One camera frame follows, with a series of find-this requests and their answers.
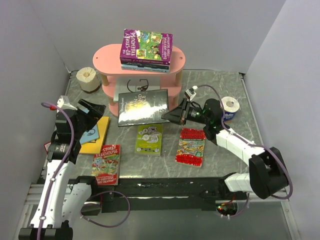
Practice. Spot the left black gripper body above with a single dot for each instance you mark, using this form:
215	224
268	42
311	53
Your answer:
79	130

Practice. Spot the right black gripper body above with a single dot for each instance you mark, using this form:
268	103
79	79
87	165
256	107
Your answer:
196	115

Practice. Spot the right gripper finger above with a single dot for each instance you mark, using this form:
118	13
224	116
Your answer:
173	119
181	108

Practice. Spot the black Moon and Sixpence book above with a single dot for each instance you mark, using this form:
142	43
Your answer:
142	108

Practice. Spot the grey book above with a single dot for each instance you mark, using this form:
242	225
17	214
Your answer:
133	84

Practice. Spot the Little Women book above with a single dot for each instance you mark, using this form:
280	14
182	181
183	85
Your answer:
139	65

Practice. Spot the blue 143-Storey Treehouse book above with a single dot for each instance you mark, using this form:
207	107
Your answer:
144	69

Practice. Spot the purple 117-Storey Treehouse book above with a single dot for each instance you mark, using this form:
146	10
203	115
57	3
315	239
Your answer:
146	47

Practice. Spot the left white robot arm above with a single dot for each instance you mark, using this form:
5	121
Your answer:
56	212

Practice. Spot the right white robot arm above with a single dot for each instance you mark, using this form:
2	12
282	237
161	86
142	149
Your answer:
267	173

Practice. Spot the blue wrapped tissue roll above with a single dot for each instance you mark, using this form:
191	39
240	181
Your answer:
231	107

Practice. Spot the light blue book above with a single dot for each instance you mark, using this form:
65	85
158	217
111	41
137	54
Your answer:
90	136

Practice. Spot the small red box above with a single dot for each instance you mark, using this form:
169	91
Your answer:
46	146

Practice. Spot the white toilet paper roll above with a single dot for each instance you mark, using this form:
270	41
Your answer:
88	80

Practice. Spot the yellow book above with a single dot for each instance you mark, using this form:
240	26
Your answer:
95	146

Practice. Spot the green book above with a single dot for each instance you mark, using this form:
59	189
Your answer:
149	139

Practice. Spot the red Storey Treehouse book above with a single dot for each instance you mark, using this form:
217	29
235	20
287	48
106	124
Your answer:
191	146

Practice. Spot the red Treehouse book at edge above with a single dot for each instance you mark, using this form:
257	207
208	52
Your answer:
106	165

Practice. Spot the pink three-tier shelf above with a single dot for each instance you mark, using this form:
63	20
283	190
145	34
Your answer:
115	80

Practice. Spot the black base bar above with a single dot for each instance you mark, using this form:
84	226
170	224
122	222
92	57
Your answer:
150	194

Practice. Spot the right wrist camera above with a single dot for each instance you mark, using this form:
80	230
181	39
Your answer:
190	93

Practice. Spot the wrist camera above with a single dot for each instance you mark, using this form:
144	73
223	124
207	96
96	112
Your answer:
64	103
190	93

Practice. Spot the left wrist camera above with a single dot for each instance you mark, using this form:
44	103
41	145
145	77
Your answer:
64	103

